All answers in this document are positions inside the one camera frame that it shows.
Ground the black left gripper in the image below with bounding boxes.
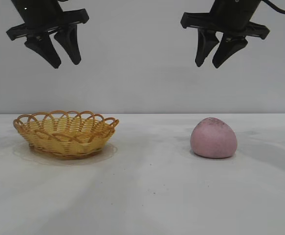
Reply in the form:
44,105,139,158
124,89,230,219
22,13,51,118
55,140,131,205
6,0,89,70

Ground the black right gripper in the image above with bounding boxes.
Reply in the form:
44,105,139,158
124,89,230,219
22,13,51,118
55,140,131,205
180,0,271,69

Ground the pink peach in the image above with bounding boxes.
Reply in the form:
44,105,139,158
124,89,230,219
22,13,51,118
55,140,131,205
190,117,238,160

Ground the yellow woven wicker basket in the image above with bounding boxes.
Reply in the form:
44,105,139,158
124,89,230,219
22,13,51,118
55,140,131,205
13,110,120,161

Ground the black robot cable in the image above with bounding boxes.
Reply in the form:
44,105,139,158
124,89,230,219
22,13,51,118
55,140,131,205
269,0,285,14

